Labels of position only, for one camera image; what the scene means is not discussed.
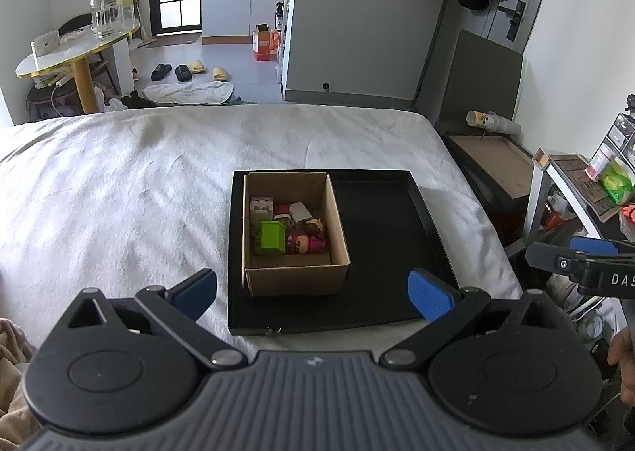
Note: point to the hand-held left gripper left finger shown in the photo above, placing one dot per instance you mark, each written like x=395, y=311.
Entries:
x=196, y=292

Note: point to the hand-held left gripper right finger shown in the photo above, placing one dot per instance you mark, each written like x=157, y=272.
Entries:
x=431, y=297

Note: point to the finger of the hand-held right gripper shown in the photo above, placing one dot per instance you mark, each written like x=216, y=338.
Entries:
x=593, y=245
x=553, y=258

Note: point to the black tray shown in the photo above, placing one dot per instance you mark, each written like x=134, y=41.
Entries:
x=387, y=257

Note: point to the green toy block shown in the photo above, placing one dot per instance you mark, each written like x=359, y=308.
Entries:
x=270, y=238

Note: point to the brown cardboard box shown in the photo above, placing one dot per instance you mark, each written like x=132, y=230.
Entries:
x=292, y=280

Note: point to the purple toy block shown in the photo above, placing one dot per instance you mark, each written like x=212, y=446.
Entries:
x=261, y=208

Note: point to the pink doll figure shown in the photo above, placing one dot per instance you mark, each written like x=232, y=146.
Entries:
x=305, y=243

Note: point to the brown-haired doll figure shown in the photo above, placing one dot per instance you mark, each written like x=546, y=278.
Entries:
x=314, y=227

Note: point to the person's right hand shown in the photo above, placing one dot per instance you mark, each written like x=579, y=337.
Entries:
x=624, y=371

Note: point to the orange crate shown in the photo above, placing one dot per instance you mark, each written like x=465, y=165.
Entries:
x=558, y=213

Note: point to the brown engraved board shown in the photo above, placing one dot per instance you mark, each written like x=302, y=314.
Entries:
x=580, y=183

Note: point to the white desk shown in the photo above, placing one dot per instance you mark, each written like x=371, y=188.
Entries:
x=540, y=193

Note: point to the green tissue pack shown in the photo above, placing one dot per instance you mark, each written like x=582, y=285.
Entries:
x=617, y=183

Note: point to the pink and white bottle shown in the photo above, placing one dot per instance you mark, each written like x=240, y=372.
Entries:
x=599, y=163

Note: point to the black-framed brown board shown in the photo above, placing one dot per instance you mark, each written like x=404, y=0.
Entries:
x=496, y=168

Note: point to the small drawer unit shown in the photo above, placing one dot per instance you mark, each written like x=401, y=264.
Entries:
x=622, y=133

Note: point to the white fluffy blanket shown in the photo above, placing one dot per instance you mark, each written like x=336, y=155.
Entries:
x=124, y=183

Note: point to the stack of paper cups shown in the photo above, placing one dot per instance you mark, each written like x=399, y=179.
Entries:
x=491, y=121

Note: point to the grey leaning board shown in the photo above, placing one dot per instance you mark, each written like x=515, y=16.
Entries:
x=481, y=79

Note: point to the white floor towel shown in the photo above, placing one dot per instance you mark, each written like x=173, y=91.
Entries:
x=188, y=93

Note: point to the beige blanket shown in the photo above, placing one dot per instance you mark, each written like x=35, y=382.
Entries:
x=12, y=381

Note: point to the white plastic bag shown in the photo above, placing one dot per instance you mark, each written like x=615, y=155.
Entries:
x=114, y=101

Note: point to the dark stool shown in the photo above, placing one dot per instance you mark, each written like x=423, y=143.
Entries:
x=49, y=106

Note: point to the orange cardboard box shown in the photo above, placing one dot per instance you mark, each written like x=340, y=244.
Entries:
x=263, y=47

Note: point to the white power strip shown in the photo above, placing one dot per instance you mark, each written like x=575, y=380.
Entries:
x=52, y=79

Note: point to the round gold-rimmed table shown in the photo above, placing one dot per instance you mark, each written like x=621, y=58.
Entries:
x=74, y=52

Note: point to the spray bottle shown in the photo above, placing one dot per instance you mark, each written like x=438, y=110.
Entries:
x=279, y=17

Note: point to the white kitchen cabinet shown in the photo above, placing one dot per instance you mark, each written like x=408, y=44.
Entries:
x=228, y=4

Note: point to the white box on table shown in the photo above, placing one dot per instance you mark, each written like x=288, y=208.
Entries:
x=45, y=44

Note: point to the clear glass bottle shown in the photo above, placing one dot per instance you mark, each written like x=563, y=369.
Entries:
x=105, y=14

